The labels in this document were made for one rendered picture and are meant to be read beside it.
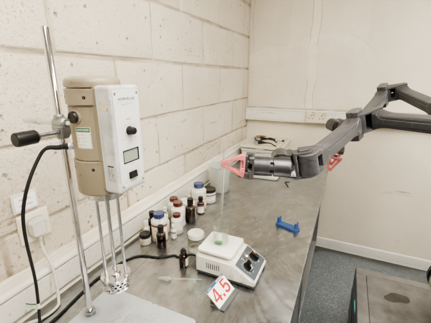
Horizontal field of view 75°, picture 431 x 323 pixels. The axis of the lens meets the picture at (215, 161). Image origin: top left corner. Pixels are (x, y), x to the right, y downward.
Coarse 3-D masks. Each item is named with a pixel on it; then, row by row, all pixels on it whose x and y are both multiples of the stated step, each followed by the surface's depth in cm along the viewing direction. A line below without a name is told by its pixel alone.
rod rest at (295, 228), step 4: (280, 216) 122; (280, 220) 122; (276, 224) 122; (280, 224) 120; (284, 224) 120; (288, 224) 120; (296, 224) 116; (288, 228) 118; (292, 228) 117; (296, 228) 117; (296, 232) 116
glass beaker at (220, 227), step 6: (216, 222) 93; (222, 222) 94; (228, 222) 92; (216, 228) 90; (222, 228) 89; (228, 228) 92; (216, 234) 90; (222, 234) 90; (216, 240) 91; (222, 240) 90; (222, 246) 91
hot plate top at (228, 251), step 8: (208, 240) 94; (232, 240) 94; (240, 240) 94; (200, 248) 90; (208, 248) 90; (216, 248) 90; (224, 248) 90; (232, 248) 90; (224, 256) 86; (232, 256) 86
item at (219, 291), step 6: (222, 276) 85; (222, 282) 84; (216, 288) 81; (222, 288) 82; (228, 288) 83; (210, 294) 79; (216, 294) 80; (222, 294) 81; (216, 300) 79; (222, 300) 80
